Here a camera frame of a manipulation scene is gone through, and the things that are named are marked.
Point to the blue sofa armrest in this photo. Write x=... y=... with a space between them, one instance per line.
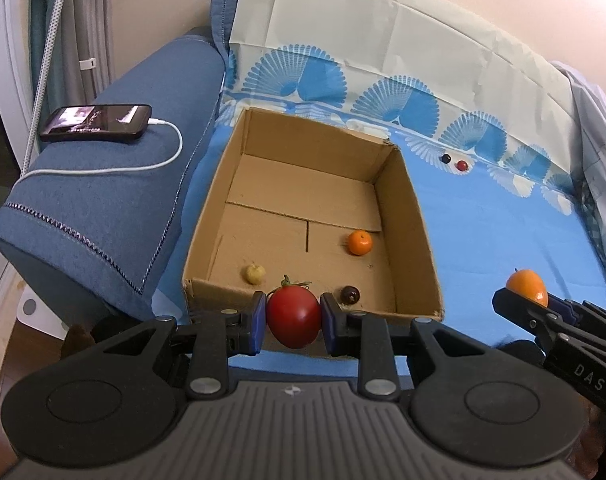
x=108 y=220

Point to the small orange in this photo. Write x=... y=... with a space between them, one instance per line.
x=525 y=284
x=359 y=243

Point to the dark round fruit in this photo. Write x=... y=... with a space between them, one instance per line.
x=350 y=295

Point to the blue fan-print bed sheet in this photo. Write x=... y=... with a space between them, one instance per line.
x=483 y=235

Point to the white plastic device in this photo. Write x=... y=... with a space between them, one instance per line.
x=40 y=310

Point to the pale lilac quilt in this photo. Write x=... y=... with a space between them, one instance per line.
x=598 y=125

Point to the small red cherry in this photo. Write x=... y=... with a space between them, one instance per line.
x=463 y=165

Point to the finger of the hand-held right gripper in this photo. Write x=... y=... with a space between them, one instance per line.
x=525 y=315
x=590 y=317

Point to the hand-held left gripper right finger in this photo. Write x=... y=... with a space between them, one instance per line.
x=329 y=322

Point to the teal curtain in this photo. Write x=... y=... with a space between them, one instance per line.
x=45 y=35

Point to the cardboard box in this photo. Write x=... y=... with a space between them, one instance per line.
x=283 y=200

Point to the green checkered cloth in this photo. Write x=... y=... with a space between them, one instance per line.
x=597 y=222

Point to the black smartphone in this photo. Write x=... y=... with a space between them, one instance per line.
x=95 y=122

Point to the yellowish round fruit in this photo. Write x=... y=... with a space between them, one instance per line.
x=253 y=273

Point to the red tomato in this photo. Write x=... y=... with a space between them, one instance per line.
x=293 y=317

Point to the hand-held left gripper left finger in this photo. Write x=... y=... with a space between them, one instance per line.
x=257 y=322

